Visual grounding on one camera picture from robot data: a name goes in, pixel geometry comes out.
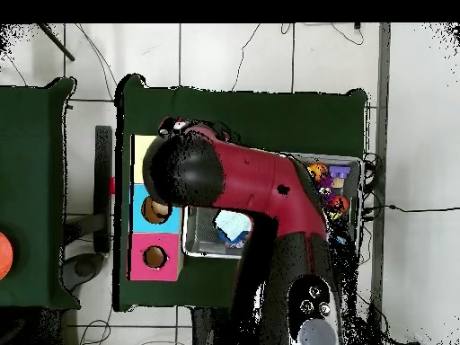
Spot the purple furry monster toy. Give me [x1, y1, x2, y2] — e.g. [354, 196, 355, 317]
[317, 175, 337, 202]

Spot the large orange ball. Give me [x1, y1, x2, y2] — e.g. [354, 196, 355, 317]
[0, 231, 14, 281]

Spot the silver mesh bin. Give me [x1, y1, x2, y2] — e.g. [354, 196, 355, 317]
[181, 152, 364, 261]

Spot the black cable with plug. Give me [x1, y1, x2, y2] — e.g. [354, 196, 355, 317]
[384, 203, 460, 214]

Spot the orange toy basketball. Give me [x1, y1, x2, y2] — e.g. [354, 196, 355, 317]
[307, 162, 330, 181]

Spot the light blue cloth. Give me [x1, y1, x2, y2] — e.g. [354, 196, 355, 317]
[214, 209, 253, 243]

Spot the dark green table cloth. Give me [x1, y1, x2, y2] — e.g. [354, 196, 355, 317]
[113, 73, 368, 317]
[0, 76, 82, 311]

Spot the dark grey stand base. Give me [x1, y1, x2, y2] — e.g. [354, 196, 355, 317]
[59, 252, 106, 293]

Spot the black rod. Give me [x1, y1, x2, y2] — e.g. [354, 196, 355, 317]
[35, 22, 76, 62]

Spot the wooden box with three holes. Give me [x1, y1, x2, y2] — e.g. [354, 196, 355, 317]
[127, 134, 185, 282]

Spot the red orange ball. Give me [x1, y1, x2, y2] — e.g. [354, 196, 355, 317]
[330, 195, 350, 214]

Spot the black upright panel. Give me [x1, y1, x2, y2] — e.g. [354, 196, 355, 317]
[93, 125, 113, 253]

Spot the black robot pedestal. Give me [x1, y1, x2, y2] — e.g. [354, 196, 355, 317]
[190, 307, 234, 345]

